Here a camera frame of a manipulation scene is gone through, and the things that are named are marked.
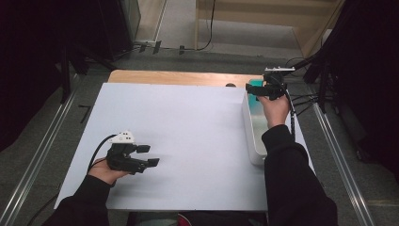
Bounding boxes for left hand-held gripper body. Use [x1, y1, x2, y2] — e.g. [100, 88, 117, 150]
[105, 130, 149, 176]

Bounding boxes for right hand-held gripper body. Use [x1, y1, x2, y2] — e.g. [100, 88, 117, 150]
[259, 66, 296, 102]

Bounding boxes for white plastic storage box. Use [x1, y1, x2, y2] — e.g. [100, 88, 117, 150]
[241, 78, 298, 167]

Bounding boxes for person's left hand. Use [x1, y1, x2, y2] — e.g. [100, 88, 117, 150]
[88, 157, 130, 186]

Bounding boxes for person's right hand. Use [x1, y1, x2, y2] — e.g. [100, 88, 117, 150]
[257, 93, 292, 130]

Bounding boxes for light wooden shelf unit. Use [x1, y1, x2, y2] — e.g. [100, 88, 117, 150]
[194, 0, 346, 59]

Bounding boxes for wooden table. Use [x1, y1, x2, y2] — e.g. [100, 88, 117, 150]
[107, 69, 265, 89]

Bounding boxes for black curtain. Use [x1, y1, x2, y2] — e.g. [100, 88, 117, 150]
[309, 0, 399, 183]
[0, 0, 133, 152]

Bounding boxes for black metal stand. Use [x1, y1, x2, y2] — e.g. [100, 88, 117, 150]
[59, 46, 72, 105]

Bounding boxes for grey metal cabinet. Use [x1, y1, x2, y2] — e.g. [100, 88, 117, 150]
[120, 0, 142, 42]

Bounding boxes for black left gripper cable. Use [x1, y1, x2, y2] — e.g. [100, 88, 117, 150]
[88, 134, 119, 173]

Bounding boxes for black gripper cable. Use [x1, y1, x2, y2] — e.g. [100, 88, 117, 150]
[88, 134, 119, 173]
[276, 74, 297, 141]

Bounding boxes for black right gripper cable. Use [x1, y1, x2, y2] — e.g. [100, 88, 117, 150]
[276, 74, 297, 141]

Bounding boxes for black floor cables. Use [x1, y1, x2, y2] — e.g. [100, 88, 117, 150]
[284, 56, 326, 118]

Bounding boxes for black hanging cable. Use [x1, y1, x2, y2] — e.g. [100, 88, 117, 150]
[197, 0, 217, 52]

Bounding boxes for aluminium floor rail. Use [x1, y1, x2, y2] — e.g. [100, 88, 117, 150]
[0, 74, 80, 226]
[312, 103, 376, 226]

